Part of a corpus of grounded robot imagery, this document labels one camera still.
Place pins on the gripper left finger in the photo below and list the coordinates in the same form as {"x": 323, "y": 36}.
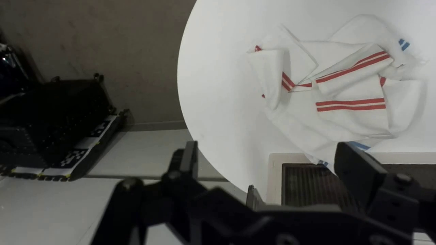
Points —
{"x": 177, "y": 200}

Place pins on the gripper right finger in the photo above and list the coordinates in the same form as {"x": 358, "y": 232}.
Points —
{"x": 371, "y": 180}

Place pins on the black case with marker tags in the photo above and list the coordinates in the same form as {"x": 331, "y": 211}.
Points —
{"x": 58, "y": 129}

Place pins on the white framed vent grille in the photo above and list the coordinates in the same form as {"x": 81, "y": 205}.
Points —
{"x": 306, "y": 185}

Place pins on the white cloth with red stripes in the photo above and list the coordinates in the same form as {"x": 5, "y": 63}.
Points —
{"x": 351, "y": 88}

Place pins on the white cloth with blue stripes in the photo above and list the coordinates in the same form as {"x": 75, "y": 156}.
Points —
{"x": 306, "y": 136}

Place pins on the round white table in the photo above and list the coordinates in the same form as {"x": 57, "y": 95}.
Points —
{"x": 221, "y": 85}

